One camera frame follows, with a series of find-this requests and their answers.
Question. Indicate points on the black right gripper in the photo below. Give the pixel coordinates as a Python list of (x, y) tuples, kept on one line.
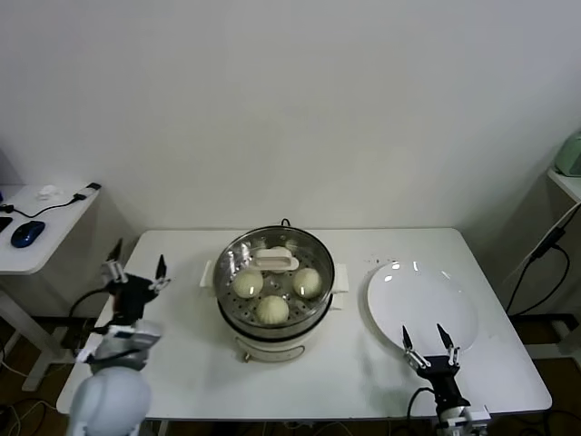
[(445, 374)]

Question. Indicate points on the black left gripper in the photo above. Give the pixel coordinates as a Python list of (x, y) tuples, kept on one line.
[(131, 295)]

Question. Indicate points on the white steamed baozi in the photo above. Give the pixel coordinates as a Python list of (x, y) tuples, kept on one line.
[(307, 282), (248, 284), (272, 311)]

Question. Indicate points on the round glass pot lid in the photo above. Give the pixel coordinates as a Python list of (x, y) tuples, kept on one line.
[(274, 262)]

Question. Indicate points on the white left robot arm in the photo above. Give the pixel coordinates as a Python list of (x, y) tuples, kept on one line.
[(111, 402)]

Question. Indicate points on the perforated steel steamer basket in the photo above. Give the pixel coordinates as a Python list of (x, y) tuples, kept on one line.
[(290, 330)]

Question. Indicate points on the round white plate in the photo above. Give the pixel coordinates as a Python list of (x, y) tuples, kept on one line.
[(422, 300)]

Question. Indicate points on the white side desk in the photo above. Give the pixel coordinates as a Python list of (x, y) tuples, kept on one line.
[(59, 227)]

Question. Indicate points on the blue computer mouse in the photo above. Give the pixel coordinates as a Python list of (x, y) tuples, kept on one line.
[(28, 233)]

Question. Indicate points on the small white crumpled object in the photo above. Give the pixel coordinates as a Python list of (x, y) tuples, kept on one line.
[(48, 191)]

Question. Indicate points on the black keyboard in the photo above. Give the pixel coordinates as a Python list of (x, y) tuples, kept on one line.
[(4, 223)]

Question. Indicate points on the cream electric cooker base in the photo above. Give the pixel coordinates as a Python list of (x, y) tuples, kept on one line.
[(272, 352)]

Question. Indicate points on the white desk with appliance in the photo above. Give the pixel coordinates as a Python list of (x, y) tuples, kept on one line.
[(567, 181)]

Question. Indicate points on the pale green appliance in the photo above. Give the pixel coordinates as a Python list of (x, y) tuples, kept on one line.
[(571, 156)]

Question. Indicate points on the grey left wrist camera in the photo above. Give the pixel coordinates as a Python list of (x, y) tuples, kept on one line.
[(136, 335)]

